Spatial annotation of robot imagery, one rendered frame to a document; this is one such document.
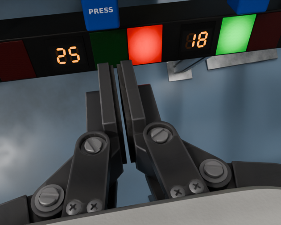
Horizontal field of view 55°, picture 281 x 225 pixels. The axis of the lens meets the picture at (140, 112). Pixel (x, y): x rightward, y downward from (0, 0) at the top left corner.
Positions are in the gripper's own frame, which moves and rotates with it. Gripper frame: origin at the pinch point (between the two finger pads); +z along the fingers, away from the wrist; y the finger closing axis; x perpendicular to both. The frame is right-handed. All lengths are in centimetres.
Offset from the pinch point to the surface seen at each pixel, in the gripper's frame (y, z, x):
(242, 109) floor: 42, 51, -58
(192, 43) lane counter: 7.1, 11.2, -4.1
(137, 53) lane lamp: 2.3, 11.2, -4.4
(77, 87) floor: -12, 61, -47
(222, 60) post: 37, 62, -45
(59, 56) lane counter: -4.2, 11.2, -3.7
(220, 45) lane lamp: 9.7, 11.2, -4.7
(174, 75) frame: 20, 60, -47
